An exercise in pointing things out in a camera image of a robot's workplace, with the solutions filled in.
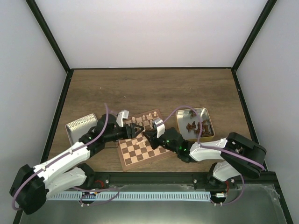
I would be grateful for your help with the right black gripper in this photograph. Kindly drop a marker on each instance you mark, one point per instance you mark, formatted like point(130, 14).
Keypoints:
point(152, 134)

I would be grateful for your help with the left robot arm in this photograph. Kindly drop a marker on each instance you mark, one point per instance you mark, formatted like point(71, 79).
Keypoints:
point(32, 186)

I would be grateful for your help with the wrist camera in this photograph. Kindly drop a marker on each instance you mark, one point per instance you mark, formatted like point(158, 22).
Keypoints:
point(159, 126)
point(121, 116)

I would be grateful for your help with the left metal tray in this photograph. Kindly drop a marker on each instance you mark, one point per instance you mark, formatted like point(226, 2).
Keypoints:
point(79, 127)

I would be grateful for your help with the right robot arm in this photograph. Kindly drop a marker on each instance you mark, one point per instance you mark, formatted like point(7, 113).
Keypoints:
point(237, 154)

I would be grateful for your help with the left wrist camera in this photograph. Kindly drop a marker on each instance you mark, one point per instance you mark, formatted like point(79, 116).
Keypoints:
point(121, 116)

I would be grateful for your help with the light blue cable duct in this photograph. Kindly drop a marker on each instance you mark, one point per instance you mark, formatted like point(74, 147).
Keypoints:
point(134, 196)

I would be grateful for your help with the black frame posts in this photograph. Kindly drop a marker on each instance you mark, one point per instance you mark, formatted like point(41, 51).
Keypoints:
point(269, 5)

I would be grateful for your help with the pile of dark chess pieces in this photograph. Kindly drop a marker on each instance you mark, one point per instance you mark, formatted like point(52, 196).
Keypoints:
point(204, 126)

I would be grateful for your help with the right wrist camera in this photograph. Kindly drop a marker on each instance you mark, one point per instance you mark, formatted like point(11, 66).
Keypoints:
point(159, 126)

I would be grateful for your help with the black front rail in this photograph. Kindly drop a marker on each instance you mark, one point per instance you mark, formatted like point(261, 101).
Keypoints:
point(103, 180)

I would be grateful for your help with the wooden chess board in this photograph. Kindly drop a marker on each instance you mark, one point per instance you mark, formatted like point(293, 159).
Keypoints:
point(132, 156)

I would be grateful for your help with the metal tray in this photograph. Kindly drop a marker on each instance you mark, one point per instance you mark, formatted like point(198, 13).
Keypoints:
point(186, 116)
point(79, 127)

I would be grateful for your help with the right metal tray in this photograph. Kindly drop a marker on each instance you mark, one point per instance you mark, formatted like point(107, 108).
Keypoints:
point(186, 116)

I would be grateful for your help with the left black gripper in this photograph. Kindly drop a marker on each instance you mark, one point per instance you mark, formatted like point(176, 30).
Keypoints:
point(132, 131)

